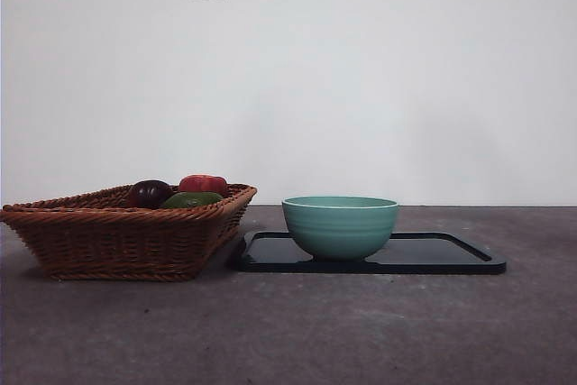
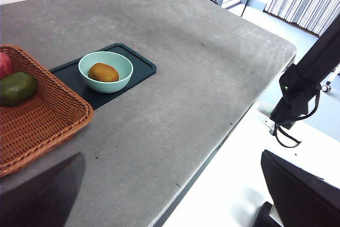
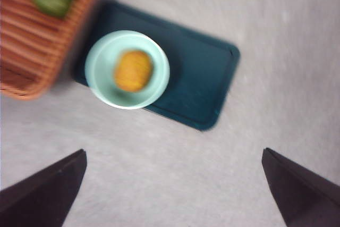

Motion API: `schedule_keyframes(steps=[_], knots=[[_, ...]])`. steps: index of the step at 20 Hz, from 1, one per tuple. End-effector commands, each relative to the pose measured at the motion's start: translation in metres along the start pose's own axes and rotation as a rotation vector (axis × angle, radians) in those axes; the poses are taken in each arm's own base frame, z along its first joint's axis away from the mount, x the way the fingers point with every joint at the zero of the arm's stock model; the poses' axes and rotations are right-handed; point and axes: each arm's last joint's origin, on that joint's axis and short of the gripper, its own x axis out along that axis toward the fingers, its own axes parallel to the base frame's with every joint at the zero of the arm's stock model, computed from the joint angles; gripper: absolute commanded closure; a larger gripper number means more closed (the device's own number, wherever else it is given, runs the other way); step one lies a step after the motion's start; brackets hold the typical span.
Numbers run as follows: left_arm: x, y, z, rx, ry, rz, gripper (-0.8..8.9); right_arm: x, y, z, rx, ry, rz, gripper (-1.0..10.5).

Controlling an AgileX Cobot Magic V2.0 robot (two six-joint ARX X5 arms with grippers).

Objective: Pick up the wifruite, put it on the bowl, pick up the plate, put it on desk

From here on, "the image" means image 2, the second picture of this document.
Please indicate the brown wicker basket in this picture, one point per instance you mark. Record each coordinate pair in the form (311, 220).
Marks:
(40, 120)

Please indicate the green avocado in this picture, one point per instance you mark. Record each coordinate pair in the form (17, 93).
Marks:
(16, 88)

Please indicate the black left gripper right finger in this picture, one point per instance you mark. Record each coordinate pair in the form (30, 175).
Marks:
(305, 200)

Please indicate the black rectangular tray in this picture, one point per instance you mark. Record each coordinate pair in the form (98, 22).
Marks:
(140, 67)

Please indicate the teal ceramic bowl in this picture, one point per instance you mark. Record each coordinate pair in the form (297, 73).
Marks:
(106, 87)

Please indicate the black stand with silver post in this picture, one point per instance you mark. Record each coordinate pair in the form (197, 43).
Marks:
(261, 216)

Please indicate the brown kiwifruit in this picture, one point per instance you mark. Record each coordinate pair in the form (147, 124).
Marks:
(103, 72)

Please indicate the red apple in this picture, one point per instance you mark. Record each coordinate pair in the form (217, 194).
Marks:
(5, 65)

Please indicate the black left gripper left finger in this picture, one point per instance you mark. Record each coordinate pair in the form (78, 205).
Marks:
(40, 200)

